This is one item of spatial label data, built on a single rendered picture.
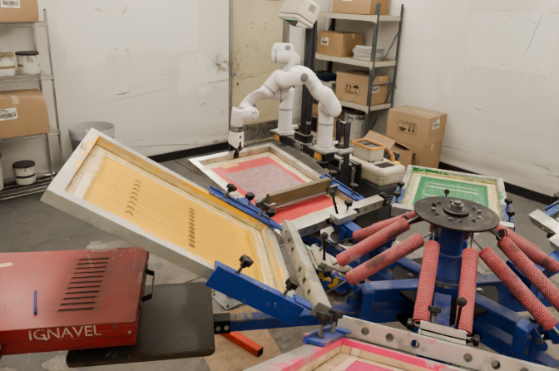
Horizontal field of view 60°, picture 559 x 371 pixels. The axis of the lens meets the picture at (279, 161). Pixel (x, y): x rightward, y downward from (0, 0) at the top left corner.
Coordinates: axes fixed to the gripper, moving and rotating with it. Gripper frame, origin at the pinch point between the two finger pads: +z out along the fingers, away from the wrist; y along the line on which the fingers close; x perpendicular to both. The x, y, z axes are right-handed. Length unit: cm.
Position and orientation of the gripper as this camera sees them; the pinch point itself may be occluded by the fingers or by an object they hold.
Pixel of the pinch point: (234, 153)
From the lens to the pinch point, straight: 286.8
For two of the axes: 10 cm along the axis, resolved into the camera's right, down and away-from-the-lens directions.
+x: -7.7, 1.8, -6.1
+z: -1.4, 8.9, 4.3
